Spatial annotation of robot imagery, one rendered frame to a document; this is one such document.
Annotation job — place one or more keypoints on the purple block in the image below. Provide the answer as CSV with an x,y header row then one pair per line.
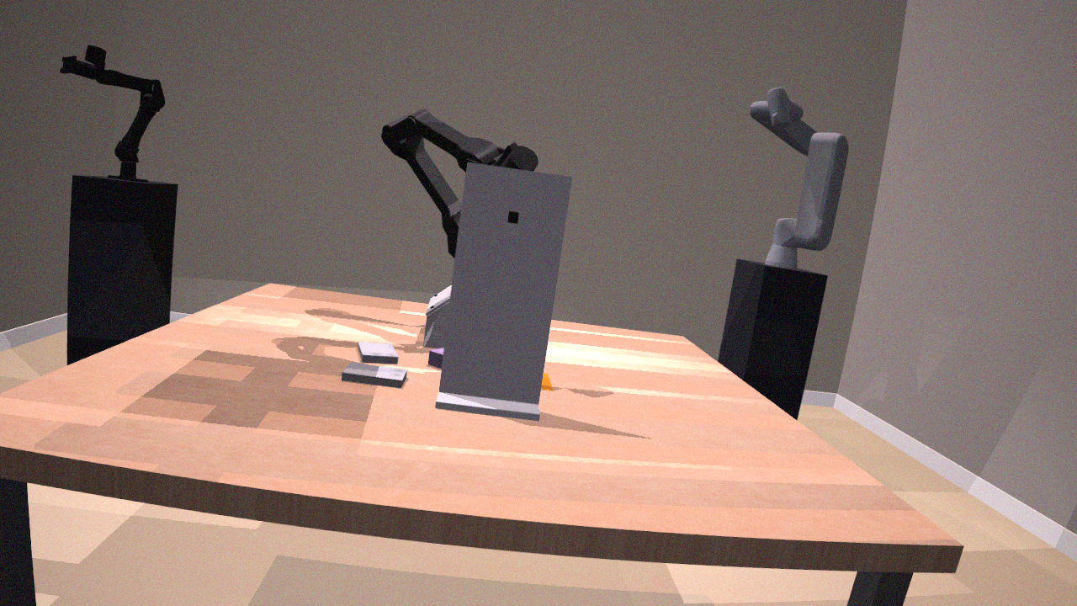
x,y
436,357

